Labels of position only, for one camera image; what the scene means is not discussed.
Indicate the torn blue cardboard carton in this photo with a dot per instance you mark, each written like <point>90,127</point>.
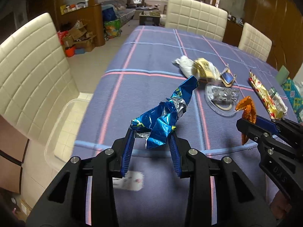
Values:
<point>227,78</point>

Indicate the green patterned bag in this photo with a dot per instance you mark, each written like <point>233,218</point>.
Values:
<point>292,92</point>

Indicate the clear plastic storage bin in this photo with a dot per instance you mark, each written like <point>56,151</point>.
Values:
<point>61,132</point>

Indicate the wooden room divider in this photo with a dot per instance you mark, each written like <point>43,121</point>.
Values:
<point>94,21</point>

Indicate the small blue box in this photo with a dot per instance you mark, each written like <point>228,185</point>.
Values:
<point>81,51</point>

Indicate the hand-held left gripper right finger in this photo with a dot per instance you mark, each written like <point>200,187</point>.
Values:
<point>175,156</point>

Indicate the crumpled clear plastic wrap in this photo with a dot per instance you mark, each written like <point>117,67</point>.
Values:
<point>222,94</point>

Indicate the long yellow red wrapper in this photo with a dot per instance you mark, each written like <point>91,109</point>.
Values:
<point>259,87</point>

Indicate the green white packet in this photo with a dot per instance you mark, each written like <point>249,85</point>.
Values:
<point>275,97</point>

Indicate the dark coffee table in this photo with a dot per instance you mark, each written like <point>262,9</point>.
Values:
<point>149,17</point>

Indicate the colourful printed bag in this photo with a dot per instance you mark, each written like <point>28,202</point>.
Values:
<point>112,29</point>

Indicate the large cardboard box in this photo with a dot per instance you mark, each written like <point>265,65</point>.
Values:
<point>86,43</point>

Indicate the cream quilted dining chair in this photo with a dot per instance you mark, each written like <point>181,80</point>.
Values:
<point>196,16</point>
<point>254,42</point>
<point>30,75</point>

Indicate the blue foil snack wrapper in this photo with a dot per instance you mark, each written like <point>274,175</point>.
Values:
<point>165,120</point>

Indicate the clear round plastic lid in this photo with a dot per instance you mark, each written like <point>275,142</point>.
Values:
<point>222,110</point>

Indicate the white tissue wad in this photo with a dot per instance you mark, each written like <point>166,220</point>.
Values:
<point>185,63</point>

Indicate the row of small bottles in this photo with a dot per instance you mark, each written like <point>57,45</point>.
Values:
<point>71,7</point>

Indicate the purple plaid tablecloth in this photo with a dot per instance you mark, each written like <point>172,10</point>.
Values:
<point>153,59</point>

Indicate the orange bucket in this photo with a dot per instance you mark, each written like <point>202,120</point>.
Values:
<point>70,51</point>

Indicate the blue bag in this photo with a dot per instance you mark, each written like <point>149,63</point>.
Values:
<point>109,14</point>

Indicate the pale green card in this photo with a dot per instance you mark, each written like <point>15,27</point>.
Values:
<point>283,75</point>

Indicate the small white paper wrapper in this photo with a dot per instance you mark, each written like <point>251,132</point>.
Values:
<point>132,182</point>

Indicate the orange foil wrapper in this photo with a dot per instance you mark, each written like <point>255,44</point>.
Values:
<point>247,106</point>

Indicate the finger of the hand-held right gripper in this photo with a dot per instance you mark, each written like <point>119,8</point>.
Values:
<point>248,127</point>
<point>267,123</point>

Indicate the grey sofa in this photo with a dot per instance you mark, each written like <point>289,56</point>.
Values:
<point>125,10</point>

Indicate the open cardboard box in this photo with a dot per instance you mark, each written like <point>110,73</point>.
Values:
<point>78,32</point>

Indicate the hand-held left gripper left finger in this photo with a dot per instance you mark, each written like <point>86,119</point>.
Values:
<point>126,151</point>

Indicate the yellow snack packet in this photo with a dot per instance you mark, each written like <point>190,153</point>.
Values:
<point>203,67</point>

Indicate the wooden wall cabinet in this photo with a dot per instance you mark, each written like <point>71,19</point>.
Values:
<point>272,9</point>

